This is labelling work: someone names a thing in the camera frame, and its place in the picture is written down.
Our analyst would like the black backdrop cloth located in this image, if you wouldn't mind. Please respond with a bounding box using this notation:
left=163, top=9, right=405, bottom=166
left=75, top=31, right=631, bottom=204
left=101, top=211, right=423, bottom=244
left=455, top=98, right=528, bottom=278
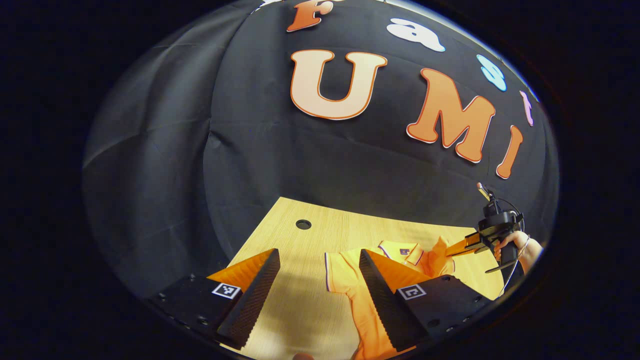
left=82, top=0, right=560, bottom=301

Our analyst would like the orange T-shirt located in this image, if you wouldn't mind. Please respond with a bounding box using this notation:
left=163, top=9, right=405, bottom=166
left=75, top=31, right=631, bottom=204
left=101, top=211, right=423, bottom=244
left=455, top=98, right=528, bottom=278
left=324, top=235, right=457, bottom=360

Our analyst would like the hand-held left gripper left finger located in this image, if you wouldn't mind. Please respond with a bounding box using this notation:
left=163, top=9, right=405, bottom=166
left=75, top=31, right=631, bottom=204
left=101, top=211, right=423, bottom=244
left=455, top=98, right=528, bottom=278
left=145, top=248, right=282, bottom=351

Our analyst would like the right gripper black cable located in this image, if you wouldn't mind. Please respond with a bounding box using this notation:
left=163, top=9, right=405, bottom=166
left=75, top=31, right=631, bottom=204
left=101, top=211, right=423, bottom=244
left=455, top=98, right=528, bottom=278
left=492, top=197, right=528, bottom=297

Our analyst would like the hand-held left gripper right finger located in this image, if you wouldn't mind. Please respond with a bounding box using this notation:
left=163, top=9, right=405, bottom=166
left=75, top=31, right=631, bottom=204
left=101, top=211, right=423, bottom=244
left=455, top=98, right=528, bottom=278
left=358, top=248, right=493, bottom=353

